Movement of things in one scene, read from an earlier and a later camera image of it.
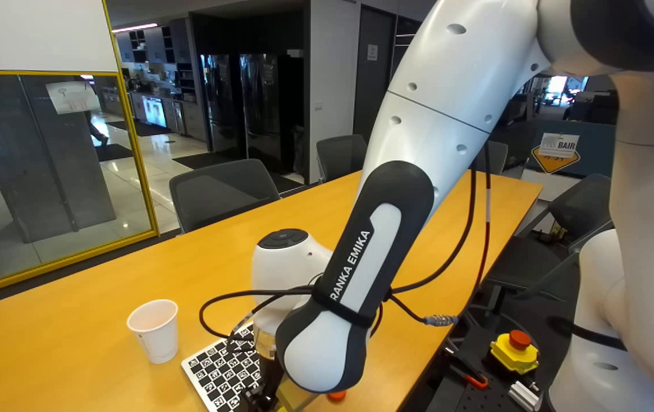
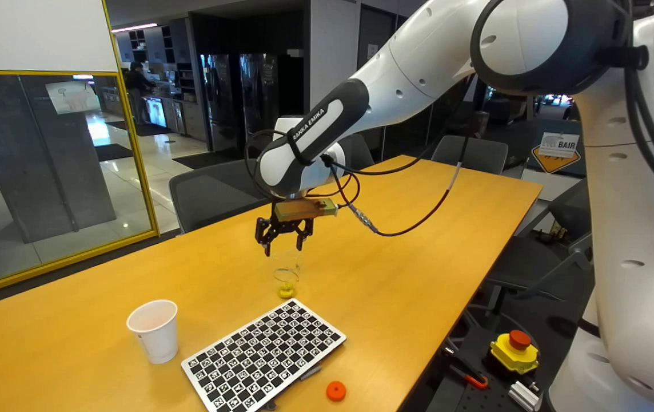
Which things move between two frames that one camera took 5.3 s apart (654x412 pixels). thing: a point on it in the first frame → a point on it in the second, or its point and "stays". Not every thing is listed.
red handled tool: [469, 377] stays
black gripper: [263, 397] → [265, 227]
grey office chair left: [204, 195] stays
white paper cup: [154, 322] stays
